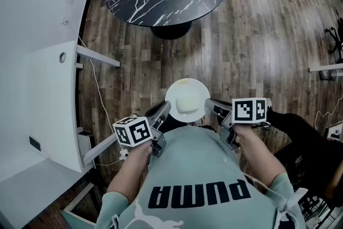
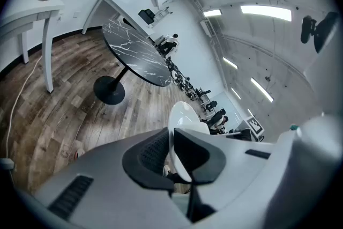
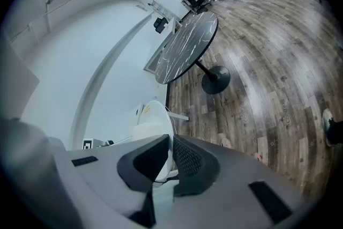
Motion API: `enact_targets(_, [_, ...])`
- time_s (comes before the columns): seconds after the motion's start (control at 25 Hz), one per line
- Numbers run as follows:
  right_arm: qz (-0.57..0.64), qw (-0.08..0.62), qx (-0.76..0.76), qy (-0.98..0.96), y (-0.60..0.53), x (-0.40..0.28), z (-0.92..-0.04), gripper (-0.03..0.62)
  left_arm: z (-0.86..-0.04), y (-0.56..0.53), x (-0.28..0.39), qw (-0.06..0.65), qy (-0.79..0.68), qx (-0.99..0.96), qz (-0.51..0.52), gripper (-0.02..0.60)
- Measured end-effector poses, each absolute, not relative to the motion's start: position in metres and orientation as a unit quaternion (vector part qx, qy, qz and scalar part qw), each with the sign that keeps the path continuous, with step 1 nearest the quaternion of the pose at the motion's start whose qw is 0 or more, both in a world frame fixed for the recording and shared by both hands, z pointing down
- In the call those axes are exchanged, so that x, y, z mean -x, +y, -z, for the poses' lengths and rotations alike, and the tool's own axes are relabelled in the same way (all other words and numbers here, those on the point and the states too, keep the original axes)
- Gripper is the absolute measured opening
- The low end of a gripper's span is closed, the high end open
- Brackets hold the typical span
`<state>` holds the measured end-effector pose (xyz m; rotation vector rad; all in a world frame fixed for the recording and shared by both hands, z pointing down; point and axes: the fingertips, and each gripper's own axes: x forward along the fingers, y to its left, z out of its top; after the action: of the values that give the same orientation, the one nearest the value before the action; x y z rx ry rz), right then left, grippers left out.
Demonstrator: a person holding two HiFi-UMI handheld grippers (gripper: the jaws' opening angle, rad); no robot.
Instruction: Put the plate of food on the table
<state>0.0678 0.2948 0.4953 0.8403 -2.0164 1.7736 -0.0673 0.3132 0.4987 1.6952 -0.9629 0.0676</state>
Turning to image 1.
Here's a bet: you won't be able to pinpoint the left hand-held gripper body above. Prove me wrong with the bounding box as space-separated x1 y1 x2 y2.
112 111 167 158

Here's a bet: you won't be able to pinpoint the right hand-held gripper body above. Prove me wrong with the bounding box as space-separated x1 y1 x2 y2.
214 98 271 150

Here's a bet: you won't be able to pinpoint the white round plate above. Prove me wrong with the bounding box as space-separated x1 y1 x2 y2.
165 78 211 123

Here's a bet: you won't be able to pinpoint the person's right forearm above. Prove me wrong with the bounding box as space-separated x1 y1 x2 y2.
235 125 286 194

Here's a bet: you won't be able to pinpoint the person's left forearm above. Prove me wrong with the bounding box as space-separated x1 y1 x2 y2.
107 142 152 209

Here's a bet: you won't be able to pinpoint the person's black trousers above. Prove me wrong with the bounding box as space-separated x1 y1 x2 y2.
159 114 217 134

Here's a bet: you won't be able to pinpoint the person's green shirt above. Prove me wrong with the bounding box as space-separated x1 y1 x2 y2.
60 124 307 229

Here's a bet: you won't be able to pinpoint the grey round bin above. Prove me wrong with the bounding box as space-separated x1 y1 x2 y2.
319 70 337 82

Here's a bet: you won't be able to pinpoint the black socket panel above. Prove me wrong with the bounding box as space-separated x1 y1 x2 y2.
28 136 42 153

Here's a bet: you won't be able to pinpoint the white desk with grommet hole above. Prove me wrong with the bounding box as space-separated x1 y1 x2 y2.
0 40 121 174

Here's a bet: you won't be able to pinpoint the black office chair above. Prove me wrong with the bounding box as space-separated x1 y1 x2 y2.
324 18 343 63

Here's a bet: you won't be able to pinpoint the white floor cable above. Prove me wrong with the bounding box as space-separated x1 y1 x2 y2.
77 34 127 167

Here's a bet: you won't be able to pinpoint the white thin cable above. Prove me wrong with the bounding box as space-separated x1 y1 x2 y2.
314 95 343 127

